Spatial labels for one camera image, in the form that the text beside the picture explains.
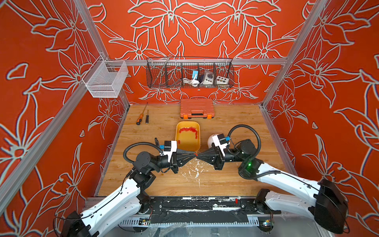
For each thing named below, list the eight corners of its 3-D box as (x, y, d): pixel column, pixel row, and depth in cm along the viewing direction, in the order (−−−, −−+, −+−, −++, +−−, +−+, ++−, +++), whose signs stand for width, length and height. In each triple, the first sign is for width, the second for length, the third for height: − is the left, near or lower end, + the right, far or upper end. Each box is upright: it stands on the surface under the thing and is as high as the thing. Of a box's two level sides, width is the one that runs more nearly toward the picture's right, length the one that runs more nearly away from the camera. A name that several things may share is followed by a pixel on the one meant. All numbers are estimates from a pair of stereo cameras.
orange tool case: (180, 119, 112) (179, 115, 108) (180, 102, 124) (180, 98, 120) (214, 119, 112) (215, 115, 108) (212, 102, 124) (212, 97, 120)
